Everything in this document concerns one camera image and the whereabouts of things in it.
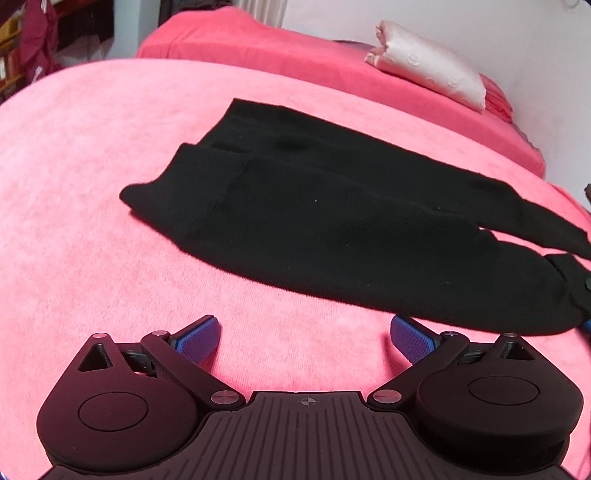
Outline black pants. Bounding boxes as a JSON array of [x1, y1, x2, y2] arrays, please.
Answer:
[[119, 100, 590, 335]]

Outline pink fleece blanket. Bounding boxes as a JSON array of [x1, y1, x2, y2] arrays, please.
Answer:
[[1, 59, 590, 479]]

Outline folded red blanket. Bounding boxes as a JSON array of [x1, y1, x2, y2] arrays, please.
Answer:
[[481, 75, 513, 123]]

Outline cream satin pillow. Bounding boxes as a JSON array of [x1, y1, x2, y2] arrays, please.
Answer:
[[365, 20, 486, 112]]

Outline red bed sheet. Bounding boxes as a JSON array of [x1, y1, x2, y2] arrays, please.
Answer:
[[137, 7, 546, 177]]

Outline hanging clothes rack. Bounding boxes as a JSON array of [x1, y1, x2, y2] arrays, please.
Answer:
[[1, 1, 61, 102]]

